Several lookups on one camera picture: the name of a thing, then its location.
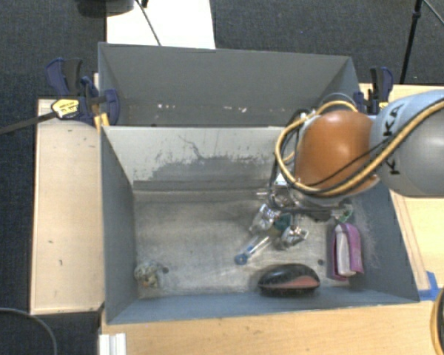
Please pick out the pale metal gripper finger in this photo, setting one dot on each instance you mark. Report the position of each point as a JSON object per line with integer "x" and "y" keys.
{"x": 263, "y": 218}
{"x": 292, "y": 235}

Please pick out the dark green small object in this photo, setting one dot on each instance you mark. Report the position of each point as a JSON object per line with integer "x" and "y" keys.
{"x": 282, "y": 222}

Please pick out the black and red oval brush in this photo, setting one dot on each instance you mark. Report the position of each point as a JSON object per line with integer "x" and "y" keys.
{"x": 288, "y": 281}

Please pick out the pale wood flat board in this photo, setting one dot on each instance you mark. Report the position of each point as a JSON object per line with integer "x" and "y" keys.
{"x": 68, "y": 216}

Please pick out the grey metal bin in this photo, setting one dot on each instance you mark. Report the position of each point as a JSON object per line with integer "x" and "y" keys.
{"x": 192, "y": 216}

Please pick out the speckled grey toy animal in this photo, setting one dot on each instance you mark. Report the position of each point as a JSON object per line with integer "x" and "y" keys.
{"x": 148, "y": 274}

